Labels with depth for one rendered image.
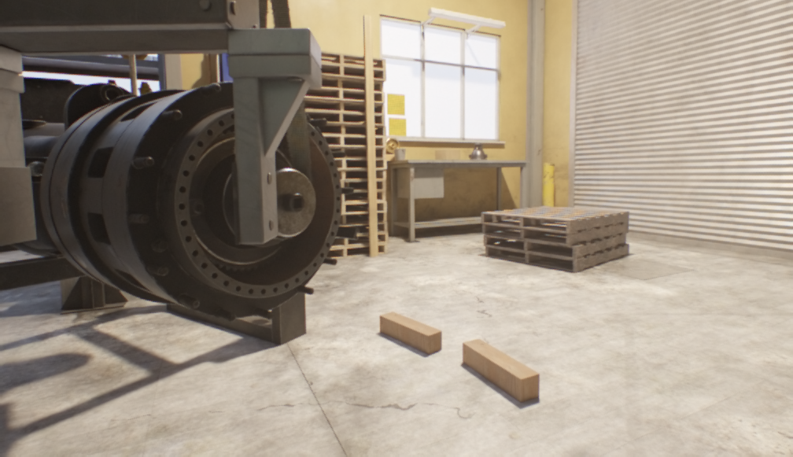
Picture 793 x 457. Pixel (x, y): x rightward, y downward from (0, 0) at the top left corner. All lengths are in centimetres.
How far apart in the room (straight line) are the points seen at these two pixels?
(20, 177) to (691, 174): 603
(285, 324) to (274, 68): 220
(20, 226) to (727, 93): 596
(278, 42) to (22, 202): 16
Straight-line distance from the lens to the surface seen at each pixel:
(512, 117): 741
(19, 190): 29
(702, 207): 603
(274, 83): 22
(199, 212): 92
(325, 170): 102
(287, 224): 86
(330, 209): 103
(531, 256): 432
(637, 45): 668
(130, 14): 23
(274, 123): 21
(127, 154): 88
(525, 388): 183
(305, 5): 609
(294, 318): 240
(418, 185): 556
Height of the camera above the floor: 91
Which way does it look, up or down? 5 degrees down
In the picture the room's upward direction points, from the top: 1 degrees counter-clockwise
